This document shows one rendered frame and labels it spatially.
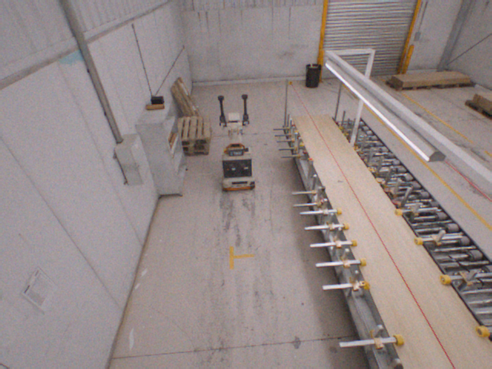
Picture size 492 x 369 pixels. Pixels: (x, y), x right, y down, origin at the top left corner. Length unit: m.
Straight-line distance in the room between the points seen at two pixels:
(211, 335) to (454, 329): 2.45
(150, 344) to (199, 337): 0.57
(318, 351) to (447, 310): 1.39
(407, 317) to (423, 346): 0.24
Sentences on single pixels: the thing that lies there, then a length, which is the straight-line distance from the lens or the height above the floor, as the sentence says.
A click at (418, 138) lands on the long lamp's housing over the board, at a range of 2.29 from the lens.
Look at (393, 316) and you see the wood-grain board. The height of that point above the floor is 0.90.
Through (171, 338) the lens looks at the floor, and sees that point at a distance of 3.77.
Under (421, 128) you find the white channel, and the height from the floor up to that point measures 2.45.
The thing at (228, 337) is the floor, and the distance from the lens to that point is 3.64.
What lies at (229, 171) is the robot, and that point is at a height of 0.45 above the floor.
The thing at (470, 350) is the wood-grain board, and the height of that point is 0.90.
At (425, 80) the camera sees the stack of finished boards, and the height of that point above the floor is 0.31.
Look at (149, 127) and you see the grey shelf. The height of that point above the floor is 1.48.
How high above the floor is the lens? 3.38
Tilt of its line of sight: 38 degrees down
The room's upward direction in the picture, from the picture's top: 3 degrees counter-clockwise
